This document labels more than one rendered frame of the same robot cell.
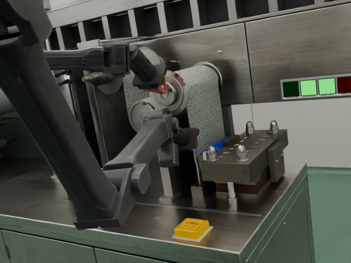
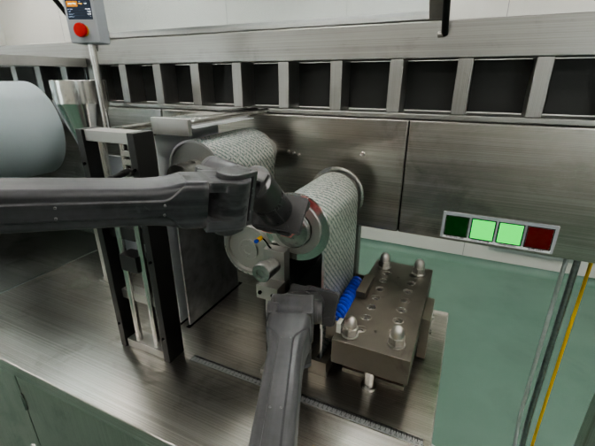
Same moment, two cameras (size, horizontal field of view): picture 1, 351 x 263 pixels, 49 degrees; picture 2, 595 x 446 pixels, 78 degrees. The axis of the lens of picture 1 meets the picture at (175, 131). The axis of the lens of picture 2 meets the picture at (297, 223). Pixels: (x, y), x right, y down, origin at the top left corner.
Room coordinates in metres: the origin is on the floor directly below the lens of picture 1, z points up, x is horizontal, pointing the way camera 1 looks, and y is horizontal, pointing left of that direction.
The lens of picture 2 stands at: (0.54, 0.10, 1.54)
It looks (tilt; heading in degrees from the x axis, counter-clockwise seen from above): 22 degrees down; 351
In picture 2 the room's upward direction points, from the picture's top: straight up
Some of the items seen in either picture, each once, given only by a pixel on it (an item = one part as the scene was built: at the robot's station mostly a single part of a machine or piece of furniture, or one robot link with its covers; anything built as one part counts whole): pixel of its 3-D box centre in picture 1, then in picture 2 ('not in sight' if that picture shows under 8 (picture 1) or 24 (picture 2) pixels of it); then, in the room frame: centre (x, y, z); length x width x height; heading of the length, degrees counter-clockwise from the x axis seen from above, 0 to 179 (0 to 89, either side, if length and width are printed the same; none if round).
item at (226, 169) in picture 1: (248, 152); (389, 309); (1.27, -0.24, 1.00); 0.40 x 0.16 x 0.06; 147
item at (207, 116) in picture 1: (208, 126); (339, 269); (1.30, -0.11, 1.11); 0.23 x 0.01 x 0.18; 147
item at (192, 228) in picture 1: (191, 228); not in sight; (0.95, 0.00, 0.91); 0.07 x 0.07 x 0.02; 57
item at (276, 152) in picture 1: (277, 161); (427, 326); (1.23, -0.32, 0.97); 0.10 x 0.03 x 0.11; 147
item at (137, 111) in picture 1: (162, 109); (274, 230); (1.40, 0.03, 1.18); 0.26 x 0.12 x 0.12; 147
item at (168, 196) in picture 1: (162, 155); (274, 314); (1.22, 0.05, 1.05); 0.06 x 0.05 x 0.31; 147
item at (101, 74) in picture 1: (101, 75); (187, 176); (1.35, 0.22, 1.34); 0.06 x 0.06 x 0.06; 57
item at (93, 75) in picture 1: (89, 78); not in sight; (1.30, 0.26, 1.34); 0.06 x 0.03 x 0.03; 147
